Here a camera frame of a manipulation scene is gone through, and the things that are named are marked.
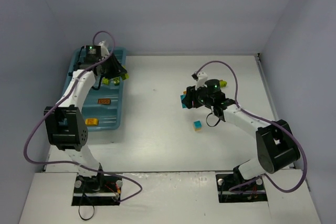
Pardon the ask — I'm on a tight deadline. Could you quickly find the yellow striped lego piece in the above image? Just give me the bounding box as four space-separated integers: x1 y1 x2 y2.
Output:
85 118 99 126

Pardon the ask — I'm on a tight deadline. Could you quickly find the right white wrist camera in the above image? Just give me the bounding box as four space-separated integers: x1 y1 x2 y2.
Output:
192 71 208 90

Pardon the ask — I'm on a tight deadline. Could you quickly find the black loop cable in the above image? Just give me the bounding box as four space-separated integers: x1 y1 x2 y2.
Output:
78 204 96 221

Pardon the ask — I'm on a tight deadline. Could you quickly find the green blue yellow lego stack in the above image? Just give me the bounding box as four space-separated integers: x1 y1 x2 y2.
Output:
180 90 188 110

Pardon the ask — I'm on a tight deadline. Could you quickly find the long green lego brick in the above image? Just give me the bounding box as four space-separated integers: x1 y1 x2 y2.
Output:
121 73 129 81

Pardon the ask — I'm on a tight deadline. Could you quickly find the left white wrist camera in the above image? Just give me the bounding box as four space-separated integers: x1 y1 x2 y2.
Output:
98 40 110 58

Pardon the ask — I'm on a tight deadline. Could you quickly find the purple cable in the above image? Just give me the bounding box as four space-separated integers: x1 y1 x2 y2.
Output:
195 61 307 194
23 30 143 202

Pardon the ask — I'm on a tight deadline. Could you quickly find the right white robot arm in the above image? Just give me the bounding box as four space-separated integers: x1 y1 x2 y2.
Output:
182 79 301 183

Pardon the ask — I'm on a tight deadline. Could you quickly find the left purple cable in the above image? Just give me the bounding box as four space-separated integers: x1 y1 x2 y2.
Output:
23 30 143 202

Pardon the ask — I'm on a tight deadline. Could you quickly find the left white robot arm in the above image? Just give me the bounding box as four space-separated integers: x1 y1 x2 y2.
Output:
44 41 128 183

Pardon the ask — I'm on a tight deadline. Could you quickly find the small green lego brick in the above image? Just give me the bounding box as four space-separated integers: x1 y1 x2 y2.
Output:
219 80 227 88

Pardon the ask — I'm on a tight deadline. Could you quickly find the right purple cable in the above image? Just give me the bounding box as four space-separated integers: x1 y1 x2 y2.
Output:
195 61 307 194

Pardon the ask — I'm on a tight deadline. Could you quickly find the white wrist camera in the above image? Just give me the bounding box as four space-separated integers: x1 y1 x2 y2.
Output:
192 71 208 90
98 40 110 58

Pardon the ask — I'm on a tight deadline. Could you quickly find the blue yellow lego cube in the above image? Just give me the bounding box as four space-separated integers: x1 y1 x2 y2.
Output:
193 121 202 131

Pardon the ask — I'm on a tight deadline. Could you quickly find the teal plastic compartment tray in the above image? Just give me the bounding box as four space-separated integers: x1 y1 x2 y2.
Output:
62 47 127 132

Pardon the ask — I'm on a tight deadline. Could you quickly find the orange brown lego brick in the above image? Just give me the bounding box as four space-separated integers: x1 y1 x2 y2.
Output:
98 98 111 105

